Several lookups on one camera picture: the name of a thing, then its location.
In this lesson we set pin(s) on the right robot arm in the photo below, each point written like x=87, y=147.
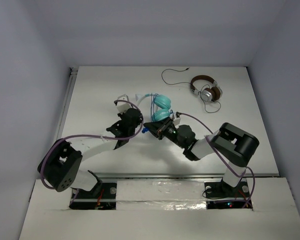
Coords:
x=234, y=146

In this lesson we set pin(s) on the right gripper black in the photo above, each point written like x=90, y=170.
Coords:
x=155, y=126

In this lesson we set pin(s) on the teal cat-ear headphones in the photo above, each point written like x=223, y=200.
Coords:
x=160, y=107

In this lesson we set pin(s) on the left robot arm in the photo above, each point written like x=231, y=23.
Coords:
x=60, y=167

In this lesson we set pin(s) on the white foam board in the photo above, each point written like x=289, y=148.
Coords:
x=150, y=209

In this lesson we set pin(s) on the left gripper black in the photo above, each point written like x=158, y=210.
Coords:
x=118, y=130

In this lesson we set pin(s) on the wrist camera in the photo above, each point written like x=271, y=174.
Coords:
x=175, y=117
x=122, y=103

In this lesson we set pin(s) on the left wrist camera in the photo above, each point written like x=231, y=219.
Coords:
x=122, y=103

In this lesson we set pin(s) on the brown silver headphones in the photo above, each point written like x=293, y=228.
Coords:
x=209, y=94

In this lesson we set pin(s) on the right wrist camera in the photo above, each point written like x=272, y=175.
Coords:
x=175, y=117

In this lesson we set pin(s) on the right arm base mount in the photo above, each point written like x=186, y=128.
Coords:
x=220, y=196

